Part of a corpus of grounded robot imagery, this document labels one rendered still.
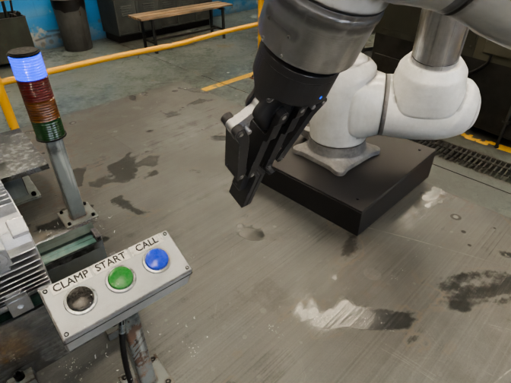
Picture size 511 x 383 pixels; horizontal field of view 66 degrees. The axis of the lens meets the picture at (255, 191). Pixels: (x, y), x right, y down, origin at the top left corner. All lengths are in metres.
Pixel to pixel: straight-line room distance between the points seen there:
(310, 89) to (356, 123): 0.67
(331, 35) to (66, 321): 0.41
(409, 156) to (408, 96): 0.24
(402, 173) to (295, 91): 0.78
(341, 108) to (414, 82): 0.17
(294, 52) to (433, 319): 0.66
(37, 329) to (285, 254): 0.50
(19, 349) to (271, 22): 0.63
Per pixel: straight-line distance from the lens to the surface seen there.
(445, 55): 0.96
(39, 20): 5.98
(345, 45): 0.32
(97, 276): 0.53
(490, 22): 0.32
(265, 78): 0.35
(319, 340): 0.78
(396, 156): 1.16
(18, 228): 0.64
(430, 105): 0.99
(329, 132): 1.03
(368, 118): 1.01
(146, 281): 0.53
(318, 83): 0.35
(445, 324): 0.87
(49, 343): 0.79
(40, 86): 0.93
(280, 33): 0.32
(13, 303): 0.68
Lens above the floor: 1.44
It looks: 35 degrees down
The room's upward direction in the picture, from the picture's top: straight up
